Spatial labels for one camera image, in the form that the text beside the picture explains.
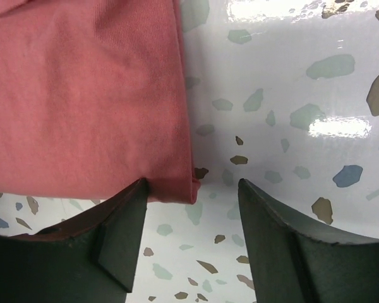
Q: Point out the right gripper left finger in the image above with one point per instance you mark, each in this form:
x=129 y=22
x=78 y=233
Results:
x=91 y=257

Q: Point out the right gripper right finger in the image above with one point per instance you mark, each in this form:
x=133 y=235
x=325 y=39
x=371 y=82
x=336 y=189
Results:
x=295 y=258

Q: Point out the dusty red t shirt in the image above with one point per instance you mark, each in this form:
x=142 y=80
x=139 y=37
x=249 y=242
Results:
x=93 y=98

